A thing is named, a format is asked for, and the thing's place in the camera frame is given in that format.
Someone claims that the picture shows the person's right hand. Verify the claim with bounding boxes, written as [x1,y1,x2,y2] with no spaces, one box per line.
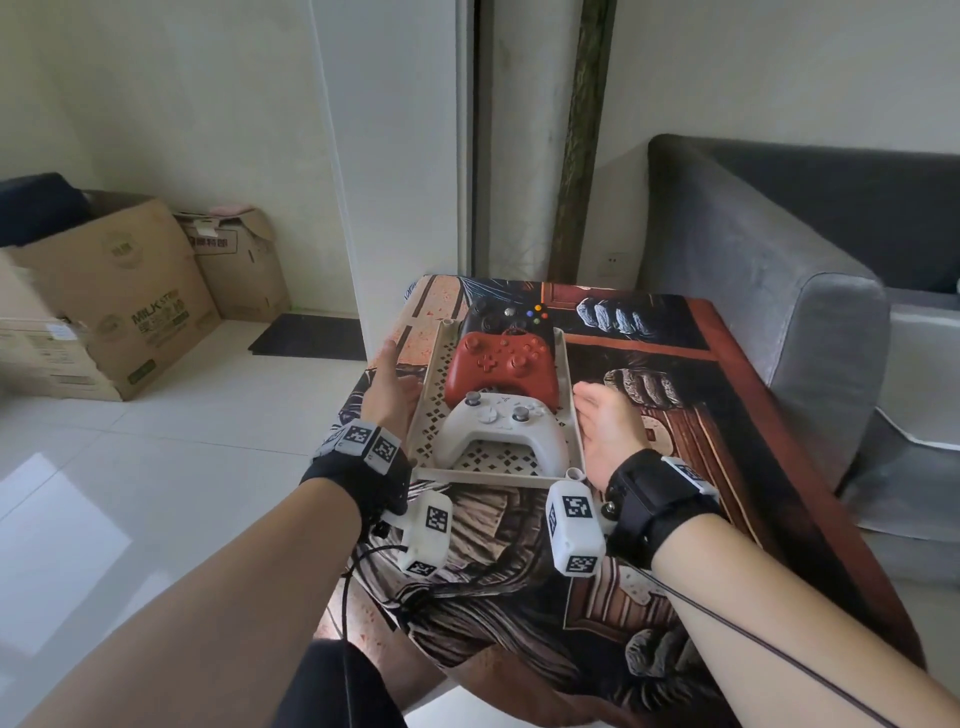
[572,382,651,497]

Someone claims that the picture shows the person's left hand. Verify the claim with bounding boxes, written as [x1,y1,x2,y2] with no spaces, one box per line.
[359,338,426,453]

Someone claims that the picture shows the white perforated plastic tray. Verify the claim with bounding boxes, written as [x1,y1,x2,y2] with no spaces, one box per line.
[404,317,591,490]

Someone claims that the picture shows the white game controller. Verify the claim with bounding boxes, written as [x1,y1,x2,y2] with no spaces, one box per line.
[435,390,571,478]

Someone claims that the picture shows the red game controller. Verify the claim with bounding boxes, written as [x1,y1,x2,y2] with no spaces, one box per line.
[443,330,562,413]

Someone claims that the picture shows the black game controller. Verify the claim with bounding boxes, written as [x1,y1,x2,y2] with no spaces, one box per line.
[458,300,556,340]

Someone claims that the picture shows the person's right forearm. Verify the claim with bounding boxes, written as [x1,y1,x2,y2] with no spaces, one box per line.
[647,513,948,728]

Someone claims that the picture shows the person's left forearm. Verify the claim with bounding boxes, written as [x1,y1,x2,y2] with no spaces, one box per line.
[20,476,378,728]

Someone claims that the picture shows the person's left leg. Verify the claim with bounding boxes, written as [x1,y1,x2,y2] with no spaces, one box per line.
[329,599,448,711]

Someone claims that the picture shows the person's black shorts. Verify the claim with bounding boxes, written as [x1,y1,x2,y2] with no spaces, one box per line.
[272,636,407,728]

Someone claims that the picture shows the white left marker block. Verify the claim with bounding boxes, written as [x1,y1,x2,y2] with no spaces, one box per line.
[312,420,403,476]

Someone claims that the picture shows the white marker block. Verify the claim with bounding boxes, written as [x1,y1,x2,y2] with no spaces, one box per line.
[312,420,403,476]
[659,455,722,499]

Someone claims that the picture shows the white right marker block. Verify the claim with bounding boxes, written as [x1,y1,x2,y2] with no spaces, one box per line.
[659,455,722,499]

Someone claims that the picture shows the table with printed cover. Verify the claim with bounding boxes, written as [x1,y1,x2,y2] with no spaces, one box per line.
[320,272,928,728]

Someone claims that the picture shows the dark floor mat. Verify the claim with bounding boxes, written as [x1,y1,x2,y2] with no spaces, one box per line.
[246,312,368,364]

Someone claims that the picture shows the grey fabric sofa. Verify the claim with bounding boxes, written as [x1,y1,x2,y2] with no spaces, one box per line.
[635,132,960,588]

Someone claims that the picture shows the small cardboard box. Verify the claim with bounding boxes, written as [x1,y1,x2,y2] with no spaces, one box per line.
[173,207,293,325]

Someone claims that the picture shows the patterned frosted door panel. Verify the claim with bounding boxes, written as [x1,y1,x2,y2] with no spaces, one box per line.
[486,0,583,283]

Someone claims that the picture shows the large cardboard box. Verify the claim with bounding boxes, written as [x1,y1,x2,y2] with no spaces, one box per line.
[0,190,223,403]

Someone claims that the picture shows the black bag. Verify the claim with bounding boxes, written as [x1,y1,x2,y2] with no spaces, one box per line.
[0,171,93,250]

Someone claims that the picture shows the black right wrist strap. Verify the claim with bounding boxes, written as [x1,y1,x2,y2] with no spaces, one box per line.
[602,447,726,572]

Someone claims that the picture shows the black wrist strap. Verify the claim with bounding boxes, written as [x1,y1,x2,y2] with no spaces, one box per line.
[602,447,726,572]
[299,440,415,538]

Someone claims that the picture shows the black left wrist strap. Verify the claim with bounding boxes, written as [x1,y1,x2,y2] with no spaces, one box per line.
[299,440,415,538]

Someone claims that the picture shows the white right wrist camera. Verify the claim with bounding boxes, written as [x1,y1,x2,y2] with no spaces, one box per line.
[544,479,608,578]

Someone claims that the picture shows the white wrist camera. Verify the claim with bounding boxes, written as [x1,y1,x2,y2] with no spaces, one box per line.
[397,490,456,580]
[544,479,608,578]

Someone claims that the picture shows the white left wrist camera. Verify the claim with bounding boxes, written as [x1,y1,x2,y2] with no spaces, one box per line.
[397,490,456,580]

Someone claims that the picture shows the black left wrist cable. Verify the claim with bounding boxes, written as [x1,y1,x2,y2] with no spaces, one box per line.
[335,538,423,648]

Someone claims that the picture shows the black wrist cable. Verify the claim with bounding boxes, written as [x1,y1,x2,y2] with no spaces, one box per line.
[335,538,423,648]
[635,568,880,728]

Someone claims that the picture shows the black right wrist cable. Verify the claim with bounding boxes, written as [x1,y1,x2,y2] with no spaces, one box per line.
[635,568,880,728]

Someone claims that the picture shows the dark wooden post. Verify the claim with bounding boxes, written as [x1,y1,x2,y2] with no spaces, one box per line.
[546,0,619,286]

